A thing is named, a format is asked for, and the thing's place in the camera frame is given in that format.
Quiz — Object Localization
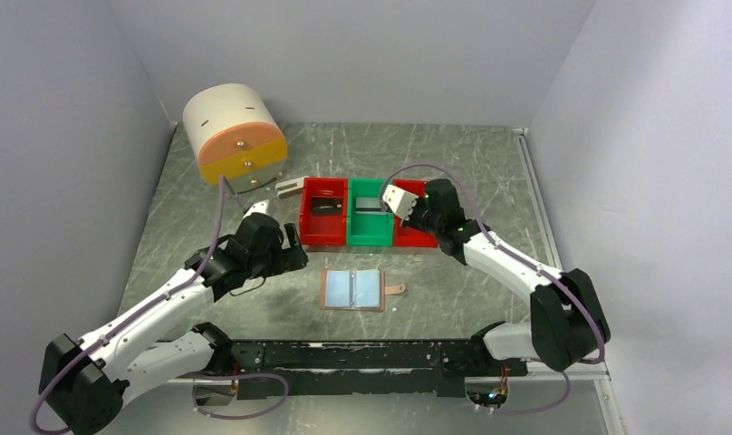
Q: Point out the tan leather card holder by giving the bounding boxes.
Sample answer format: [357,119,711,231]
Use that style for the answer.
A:
[319,268,407,312]

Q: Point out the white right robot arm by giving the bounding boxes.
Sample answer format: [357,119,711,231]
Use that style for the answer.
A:
[406,179,611,375]

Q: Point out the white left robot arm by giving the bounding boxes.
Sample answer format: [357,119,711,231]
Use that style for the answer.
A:
[30,211,308,434]

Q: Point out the red bin with gold card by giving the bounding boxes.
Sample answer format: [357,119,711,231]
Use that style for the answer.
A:
[392,179,438,248]

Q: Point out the red bin with black card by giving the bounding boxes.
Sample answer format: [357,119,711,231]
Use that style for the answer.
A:
[299,177,349,247]

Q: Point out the black credit card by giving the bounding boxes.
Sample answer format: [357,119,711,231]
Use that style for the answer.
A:
[311,197,343,217]

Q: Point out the silver credit card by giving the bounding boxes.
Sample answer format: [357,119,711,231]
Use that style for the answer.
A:
[354,197,386,215]

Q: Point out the small white grey block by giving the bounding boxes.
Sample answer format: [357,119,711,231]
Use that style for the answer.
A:
[275,176,308,198]

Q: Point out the green plastic bin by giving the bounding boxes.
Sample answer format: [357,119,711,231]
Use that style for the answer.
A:
[346,178,393,247]

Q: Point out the round white drawer cabinet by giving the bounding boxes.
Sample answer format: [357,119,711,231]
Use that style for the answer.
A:
[182,83,288,191]

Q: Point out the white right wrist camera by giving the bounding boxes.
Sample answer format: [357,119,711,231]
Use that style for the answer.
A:
[380,184,419,221]

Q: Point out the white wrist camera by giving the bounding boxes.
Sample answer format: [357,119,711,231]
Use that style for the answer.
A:
[380,184,419,221]
[245,200,270,217]

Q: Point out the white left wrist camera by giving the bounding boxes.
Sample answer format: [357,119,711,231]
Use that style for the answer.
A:
[245,200,270,217]

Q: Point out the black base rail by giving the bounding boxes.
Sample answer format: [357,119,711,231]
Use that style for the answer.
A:
[179,321,529,401]

